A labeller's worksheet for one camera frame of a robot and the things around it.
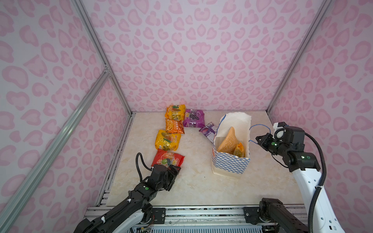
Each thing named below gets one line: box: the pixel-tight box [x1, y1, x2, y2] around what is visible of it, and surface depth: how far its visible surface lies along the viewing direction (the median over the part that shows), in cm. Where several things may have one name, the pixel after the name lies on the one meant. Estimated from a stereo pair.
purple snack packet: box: [198, 121, 218, 144], surface depth 107 cm
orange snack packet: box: [165, 118, 186, 134], surface depth 107 cm
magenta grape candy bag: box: [183, 109, 206, 128], surface depth 111 cm
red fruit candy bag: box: [151, 148, 186, 167], surface depth 90 cm
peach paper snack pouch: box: [217, 126, 239, 154], surface depth 91 cm
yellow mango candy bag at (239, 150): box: [233, 142, 245, 158], surface depth 85 cm
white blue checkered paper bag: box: [211, 111, 252, 179], surface depth 80 cm
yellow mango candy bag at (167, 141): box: [154, 129, 182, 151], surface depth 97 cm
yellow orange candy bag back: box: [164, 104, 187, 121], surface depth 116 cm
